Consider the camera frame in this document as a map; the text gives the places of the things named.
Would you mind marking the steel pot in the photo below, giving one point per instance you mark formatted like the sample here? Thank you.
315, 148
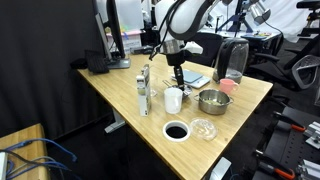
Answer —
214, 102

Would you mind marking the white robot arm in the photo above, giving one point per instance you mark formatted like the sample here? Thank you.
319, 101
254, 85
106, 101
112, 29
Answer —
177, 22

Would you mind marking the black keyboard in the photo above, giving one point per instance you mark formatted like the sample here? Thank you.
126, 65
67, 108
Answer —
96, 62

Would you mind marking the black office chair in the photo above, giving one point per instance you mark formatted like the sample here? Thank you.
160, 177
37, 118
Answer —
297, 74

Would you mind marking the white cardboard box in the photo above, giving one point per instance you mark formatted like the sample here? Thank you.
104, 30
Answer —
130, 39

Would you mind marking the black computer mouse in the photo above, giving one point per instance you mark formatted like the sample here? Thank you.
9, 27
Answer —
79, 64

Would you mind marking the black computer monitor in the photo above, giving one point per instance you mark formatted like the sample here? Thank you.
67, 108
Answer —
117, 59

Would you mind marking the white plastic cup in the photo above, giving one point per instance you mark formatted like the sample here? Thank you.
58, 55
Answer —
173, 100

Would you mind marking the pink plastic cup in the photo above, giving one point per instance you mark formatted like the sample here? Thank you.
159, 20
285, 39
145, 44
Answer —
228, 86

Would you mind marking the glass electric kettle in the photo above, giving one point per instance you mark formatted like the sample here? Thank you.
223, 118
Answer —
231, 60

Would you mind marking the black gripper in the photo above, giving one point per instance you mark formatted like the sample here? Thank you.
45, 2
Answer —
176, 60

